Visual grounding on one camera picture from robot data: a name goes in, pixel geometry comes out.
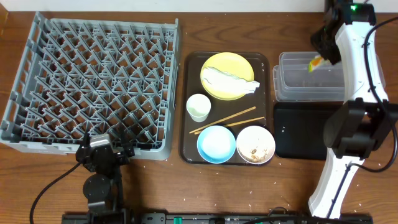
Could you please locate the green yellow snack wrapper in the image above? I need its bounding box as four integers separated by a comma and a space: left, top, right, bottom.
308, 55, 330, 73

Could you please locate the wooden chopstick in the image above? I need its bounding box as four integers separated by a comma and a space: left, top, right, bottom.
193, 116, 266, 135
189, 106, 256, 134

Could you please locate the white plastic cup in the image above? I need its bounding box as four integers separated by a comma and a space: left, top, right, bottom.
186, 93, 211, 123

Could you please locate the light blue bowl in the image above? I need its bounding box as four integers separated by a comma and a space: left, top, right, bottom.
197, 126, 236, 164

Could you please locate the white paper napkin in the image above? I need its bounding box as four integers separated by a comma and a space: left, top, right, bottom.
201, 67, 260, 94

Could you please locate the pink white bowl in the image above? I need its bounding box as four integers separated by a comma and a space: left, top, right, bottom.
236, 126, 276, 165

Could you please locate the rice food waste pile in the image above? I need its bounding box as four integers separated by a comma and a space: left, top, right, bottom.
243, 147, 268, 163

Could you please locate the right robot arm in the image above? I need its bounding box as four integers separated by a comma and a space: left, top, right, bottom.
308, 0, 397, 221

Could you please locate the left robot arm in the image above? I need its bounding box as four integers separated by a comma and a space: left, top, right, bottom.
75, 128, 135, 224

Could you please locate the clear plastic waste bin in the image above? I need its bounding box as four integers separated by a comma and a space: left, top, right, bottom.
273, 52, 345, 102

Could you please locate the grey plastic dishwasher rack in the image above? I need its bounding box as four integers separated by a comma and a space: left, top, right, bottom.
1, 13, 181, 160

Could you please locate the black rectangular tray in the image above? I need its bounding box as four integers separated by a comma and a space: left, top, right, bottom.
273, 102, 340, 161

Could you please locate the yellow round plate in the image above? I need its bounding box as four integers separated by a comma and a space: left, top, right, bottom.
200, 52, 255, 101

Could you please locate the dark brown serving tray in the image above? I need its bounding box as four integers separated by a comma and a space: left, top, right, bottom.
178, 52, 273, 165

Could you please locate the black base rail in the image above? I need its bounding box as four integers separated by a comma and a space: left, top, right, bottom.
61, 213, 374, 224

